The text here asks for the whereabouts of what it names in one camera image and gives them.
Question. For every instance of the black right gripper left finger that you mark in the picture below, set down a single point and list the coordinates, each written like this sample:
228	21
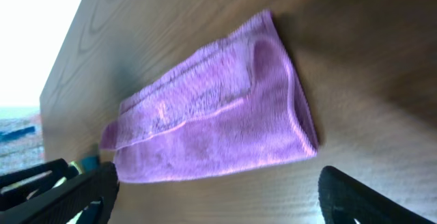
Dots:
60	195

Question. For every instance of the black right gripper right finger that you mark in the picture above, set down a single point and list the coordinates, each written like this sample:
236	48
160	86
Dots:
344	199

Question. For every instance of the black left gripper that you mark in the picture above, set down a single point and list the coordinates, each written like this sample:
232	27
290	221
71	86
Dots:
30	179

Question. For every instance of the pink microfiber cloth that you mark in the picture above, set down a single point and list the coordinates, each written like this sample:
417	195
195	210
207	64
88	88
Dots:
235	105

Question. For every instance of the folded blue cloth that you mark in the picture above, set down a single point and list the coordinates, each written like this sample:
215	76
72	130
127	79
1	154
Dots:
90	163

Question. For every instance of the folded green cloth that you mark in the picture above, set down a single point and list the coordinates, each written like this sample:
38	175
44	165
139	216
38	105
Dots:
76	166

